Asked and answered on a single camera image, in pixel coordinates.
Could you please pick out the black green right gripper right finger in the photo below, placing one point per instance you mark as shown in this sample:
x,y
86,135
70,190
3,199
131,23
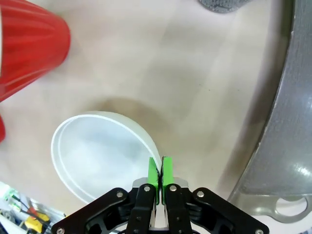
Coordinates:
x,y
178,207

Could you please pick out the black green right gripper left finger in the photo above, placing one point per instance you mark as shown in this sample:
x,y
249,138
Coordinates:
x,y
143,204

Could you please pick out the translucent white plastic bowl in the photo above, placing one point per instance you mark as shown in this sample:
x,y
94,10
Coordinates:
x,y
97,156

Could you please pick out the grey plastic tray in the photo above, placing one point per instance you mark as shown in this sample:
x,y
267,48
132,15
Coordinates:
x,y
285,122

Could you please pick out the red ribbed cup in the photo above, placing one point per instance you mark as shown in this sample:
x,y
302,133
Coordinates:
x,y
26,48

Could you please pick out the grey textured tray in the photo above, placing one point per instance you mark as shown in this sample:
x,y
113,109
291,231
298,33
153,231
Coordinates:
x,y
223,5

